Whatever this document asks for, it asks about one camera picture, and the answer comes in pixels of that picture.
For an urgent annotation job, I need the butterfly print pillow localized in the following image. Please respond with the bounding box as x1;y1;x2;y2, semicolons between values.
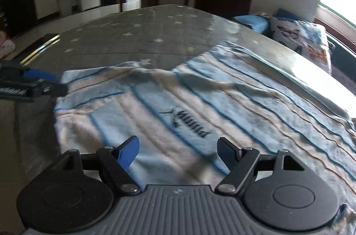
269;13;333;75

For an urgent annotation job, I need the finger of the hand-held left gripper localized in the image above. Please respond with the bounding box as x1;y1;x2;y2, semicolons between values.
0;61;57;82
26;79;68;98

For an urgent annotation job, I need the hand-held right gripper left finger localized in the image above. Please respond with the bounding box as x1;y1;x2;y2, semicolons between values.
59;135;142;196

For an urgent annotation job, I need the blue striped shirt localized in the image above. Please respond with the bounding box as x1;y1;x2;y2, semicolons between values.
53;42;356;235

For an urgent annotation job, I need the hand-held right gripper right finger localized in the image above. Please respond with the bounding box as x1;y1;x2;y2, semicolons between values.
215;137;305;196

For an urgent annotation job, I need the grey star-patterned mattress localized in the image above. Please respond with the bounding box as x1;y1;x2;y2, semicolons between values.
0;4;356;197

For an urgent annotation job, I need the pink bag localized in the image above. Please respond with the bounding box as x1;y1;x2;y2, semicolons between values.
0;29;16;59

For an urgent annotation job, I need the blue pillow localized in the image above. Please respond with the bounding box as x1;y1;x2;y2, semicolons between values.
232;14;271;36

